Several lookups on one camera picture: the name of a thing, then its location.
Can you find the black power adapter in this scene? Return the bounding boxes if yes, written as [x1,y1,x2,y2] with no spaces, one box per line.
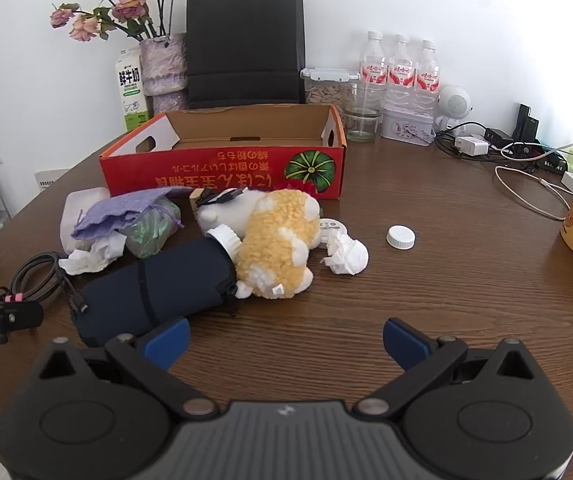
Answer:
[483,127,514,148]

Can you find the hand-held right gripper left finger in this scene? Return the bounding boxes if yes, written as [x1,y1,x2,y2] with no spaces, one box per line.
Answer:
[36,317,220,418]

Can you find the navy bottle sleeve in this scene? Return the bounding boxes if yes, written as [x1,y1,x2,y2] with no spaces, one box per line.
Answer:
[70,225,244,348]

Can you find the clear container of seeds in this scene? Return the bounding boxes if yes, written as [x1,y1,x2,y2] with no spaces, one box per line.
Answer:
[300,66,360,111]

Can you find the white bottle cap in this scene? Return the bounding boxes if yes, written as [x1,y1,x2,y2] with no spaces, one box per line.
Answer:
[386,225,416,250]

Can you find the clear glass cup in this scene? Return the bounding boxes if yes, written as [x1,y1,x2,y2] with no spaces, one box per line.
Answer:
[342,81,386,142]

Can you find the yellow white plush toy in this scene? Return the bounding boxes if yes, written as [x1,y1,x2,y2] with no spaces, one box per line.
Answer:
[195,187,323,301]

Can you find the purple felt pouch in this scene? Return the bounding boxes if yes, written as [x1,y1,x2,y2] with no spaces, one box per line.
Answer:
[71,186,193,241]

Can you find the red label water bottle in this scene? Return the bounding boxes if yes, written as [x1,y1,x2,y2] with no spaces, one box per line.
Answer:
[413,40,441,111]
[385,35,414,111]
[359,31,389,111]

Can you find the translucent plastic box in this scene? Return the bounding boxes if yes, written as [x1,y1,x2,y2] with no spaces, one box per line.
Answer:
[60,187,112,253]

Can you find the white charging cable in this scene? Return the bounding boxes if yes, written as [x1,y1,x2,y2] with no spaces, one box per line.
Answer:
[495,165,573,221]

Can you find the white floral tin box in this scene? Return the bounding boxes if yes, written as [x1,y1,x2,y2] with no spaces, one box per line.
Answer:
[380,104,437,147]

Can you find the green plastic bag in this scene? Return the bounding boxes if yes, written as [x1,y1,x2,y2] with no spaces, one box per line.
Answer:
[124,197,183,260]

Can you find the purple textured vase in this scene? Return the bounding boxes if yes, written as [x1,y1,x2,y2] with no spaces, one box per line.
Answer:
[139,34,190,116]

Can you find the white round labelled container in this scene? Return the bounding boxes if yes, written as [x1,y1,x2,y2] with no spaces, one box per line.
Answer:
[316,217,349,241]

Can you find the black paper bag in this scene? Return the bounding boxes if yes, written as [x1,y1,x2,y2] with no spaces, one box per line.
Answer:
[185,0,307,110]

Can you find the white tissue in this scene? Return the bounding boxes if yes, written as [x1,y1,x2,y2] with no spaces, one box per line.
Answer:
[320,232,370,276]
[58,237,127,276]

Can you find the red orange cardboard box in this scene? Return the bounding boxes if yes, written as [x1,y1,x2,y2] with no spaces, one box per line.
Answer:
[99,104,348,202]

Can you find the black upright device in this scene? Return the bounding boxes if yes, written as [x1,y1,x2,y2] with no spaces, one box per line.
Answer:
[513,104,541,143]

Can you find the black multi-head charging cable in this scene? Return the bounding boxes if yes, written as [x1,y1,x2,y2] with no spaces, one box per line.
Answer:
[190,186,247,211]

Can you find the white green milk carton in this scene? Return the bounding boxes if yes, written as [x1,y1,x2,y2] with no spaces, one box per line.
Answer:
[115,46,150,132]

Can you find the white round speaker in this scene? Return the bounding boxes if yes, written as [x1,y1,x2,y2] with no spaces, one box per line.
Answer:
[433,85,474,133]

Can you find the white charger plug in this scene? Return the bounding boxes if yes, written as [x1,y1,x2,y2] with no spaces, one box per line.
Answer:
[455,135,489,157]

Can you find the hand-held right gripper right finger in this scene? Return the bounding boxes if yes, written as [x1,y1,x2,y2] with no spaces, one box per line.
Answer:
[353,317,537,418]

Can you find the tangled black cables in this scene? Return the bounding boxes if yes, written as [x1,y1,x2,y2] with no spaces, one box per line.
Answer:
[433,121,567,171]

